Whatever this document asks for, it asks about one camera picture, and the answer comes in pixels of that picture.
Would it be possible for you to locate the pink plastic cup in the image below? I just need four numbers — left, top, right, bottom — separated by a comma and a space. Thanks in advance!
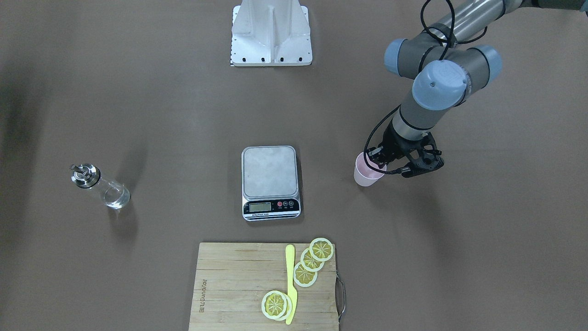
353, 152, 387, 187

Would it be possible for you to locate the yellow plastic knife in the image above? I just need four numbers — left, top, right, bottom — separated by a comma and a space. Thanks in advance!
285, 244, 298, 325

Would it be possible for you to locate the lemon slice near handle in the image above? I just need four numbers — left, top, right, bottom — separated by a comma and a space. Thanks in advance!
309, 237, 335, 262

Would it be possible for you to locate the silver digital kitchen scale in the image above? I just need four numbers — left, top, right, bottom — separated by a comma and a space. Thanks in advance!
241, 145, 302, 222

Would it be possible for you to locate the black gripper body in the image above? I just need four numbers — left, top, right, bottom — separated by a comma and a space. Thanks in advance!
365, 123, 445, 178

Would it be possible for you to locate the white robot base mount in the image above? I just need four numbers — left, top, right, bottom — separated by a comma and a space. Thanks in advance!
230, 0, 313, 67

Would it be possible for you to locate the lemon slice under knife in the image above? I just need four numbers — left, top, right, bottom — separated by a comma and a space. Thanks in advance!
260, 291, 293, 322

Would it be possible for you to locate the glass sauce bottle steel top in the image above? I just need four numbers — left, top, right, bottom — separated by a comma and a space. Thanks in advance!
70, 163, 131, 210

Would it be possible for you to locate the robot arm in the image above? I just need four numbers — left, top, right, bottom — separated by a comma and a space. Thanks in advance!
357, 0, 587, 178

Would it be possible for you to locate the bamboo cutting board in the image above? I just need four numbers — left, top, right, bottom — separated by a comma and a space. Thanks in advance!
188, 242, 346, 331

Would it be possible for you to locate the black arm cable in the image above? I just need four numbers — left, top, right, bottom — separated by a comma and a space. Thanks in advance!
363, 0, 488, 174

